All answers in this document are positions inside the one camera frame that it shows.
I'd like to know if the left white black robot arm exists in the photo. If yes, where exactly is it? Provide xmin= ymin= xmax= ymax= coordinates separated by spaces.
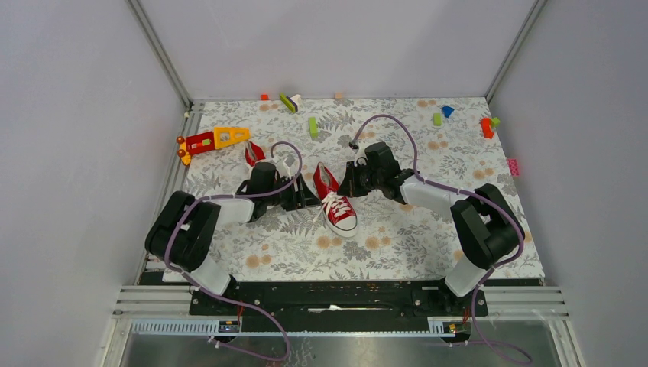
xmin=144 ymin=161 xmax=321 ymax=314

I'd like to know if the green purple white block stack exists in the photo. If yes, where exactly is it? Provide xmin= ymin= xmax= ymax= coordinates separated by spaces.
xmin=279 ymin=93 xmax=302 ymax=113

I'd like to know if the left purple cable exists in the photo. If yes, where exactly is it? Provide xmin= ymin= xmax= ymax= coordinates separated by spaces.
xmin=163 ymin=141 xmax=303 ymax=362

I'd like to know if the orange block right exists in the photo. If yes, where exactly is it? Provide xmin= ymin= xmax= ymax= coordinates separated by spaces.
xmin=480 ymin=117 xmax=494 ymax=139

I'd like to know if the blue triangular block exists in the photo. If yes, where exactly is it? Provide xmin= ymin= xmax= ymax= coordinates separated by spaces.
xmin=442 ymin=106 xmax=455 ymax=118

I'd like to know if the red yellow toy block assembly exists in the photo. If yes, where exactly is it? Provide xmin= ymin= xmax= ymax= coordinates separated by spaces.
xmin=176 ymin=127 xmax=251 ymax=166

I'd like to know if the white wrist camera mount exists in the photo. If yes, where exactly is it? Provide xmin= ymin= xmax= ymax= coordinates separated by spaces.
xmin=348 ymin=141 xmax=368 ymax=166
xmin=276 ymin=155 xmax=297 ymax=179

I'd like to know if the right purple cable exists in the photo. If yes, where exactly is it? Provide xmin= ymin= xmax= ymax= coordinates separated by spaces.
xmin=349 ymin=113 xmax=533 ymax=367

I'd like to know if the floral patterned mat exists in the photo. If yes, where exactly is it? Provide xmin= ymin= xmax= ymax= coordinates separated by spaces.
xmin=198 ymin=97 xmax=525 ymax=281

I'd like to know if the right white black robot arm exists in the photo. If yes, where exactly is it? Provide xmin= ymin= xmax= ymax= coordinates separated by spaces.
xmin=338 ymin=141 xmax=524 ymax=315

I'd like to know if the green block near centre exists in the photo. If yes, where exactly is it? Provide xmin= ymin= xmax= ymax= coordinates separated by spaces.
xmin=308 ymin=117 xmax=319 ymax=139

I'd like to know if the red sneaker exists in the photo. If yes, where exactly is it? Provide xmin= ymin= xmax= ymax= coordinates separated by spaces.
xmin=313 ymin=162 xmax=358 ymax=238
xmin=245 ymin=141 xmax=266 ymax=167

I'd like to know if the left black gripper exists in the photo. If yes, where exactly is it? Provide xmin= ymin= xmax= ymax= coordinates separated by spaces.
xmin=264 ymin=173 xmax=320 ymax=212

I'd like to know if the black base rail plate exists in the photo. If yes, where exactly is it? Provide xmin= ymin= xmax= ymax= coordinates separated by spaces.
xmin=139 ymin=271 xmax=545 ymax=336

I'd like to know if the purple cable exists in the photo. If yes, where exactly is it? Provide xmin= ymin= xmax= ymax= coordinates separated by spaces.
xmin=163 ymin=141 xmax=303 ymax=362
xmin=349 ymin=113 xmax=533 ymax=367

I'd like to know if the pink block at edge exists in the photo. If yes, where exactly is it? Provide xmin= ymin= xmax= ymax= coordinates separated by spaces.
xmin=507 ymin=158 xmax=520 ymax=177

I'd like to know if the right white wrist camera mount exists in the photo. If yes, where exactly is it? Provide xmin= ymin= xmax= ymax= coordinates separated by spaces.
xmin=348 ymin=141 xmax=368 ymax=166

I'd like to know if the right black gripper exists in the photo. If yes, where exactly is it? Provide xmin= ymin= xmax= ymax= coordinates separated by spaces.
xmin=337 ymin=161 xmax=383 ymax=198

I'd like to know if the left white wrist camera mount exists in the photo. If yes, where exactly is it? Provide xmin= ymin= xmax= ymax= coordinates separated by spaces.
xmin=276 ymin=155 xmax=297 ymax=179

